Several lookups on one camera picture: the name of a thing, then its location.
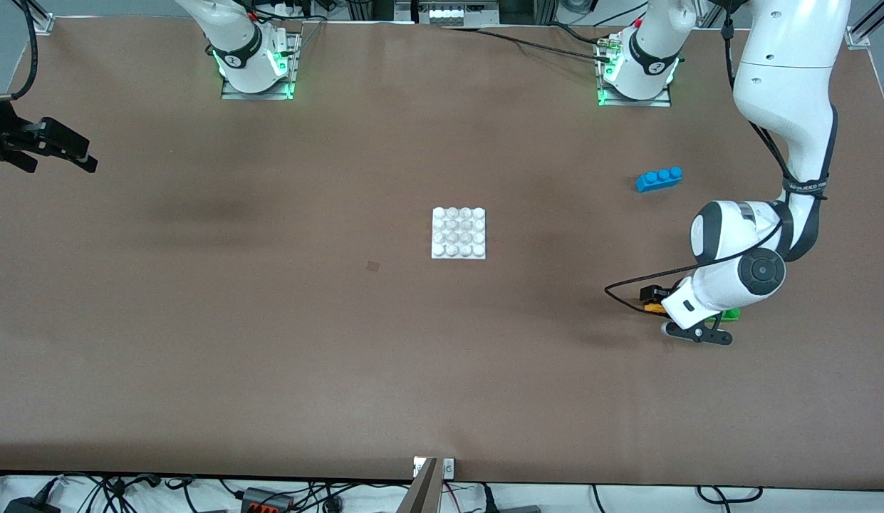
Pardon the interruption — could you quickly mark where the silver corner bracket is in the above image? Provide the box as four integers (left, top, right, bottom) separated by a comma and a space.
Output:
13, 0, 56, 35
845, 0, 884, 50

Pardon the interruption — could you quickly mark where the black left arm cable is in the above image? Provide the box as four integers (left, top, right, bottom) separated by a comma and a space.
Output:
603, 10, 836, 315

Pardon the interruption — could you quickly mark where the black adapter with orange buttons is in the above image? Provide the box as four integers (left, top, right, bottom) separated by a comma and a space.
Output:
240, 487, 295, 513

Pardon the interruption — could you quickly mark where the black power plug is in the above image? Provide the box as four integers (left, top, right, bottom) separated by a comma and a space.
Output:
3, 479, 62, 513

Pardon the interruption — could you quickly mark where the black cable on table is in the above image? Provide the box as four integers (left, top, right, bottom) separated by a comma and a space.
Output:
442, 26, 615, 62

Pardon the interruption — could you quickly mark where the white power strip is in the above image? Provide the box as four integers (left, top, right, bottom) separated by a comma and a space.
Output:
418, 0, 501, 27

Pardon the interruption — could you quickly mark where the black left camera mount bracket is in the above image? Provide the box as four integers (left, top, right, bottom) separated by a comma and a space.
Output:
662, 313, 734, 347

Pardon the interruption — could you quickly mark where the grey metal post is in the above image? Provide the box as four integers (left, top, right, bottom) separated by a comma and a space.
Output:
397, 457, 440, 513

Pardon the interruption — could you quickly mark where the black looped floor cable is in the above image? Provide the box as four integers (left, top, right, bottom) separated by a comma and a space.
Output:
697, 485, 764, 505

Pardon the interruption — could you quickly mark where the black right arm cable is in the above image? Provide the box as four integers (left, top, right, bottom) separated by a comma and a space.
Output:
0, 0, 41, 103

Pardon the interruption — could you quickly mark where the white studded base plate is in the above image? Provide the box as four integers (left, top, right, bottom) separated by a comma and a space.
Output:
431, 207, 487, 261

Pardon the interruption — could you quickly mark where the small silver bracket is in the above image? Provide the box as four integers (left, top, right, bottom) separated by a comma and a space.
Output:
413, 457, 456, 479

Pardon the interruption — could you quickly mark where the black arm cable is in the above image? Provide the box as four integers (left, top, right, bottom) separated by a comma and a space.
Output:
603, 10, 836, 315
0, 0, 41, 103

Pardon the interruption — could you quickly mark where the blue three-stud block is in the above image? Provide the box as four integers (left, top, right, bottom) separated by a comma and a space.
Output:
635, 167, 684, 194

